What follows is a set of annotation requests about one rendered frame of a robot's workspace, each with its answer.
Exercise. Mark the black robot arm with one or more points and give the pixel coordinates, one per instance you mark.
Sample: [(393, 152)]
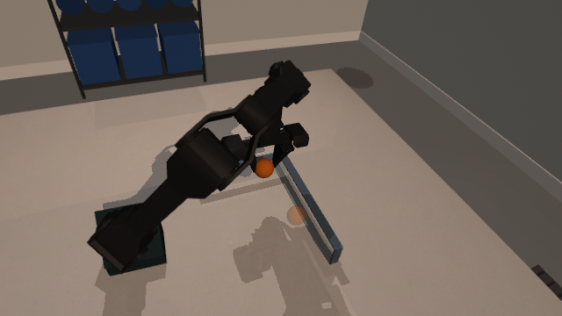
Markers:
[(201, 165)]

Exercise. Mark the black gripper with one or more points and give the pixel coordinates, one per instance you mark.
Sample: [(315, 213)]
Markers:
[(281, 139)]

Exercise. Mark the clear l-shaped low wall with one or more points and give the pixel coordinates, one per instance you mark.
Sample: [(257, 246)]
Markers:
[(248, 174)]

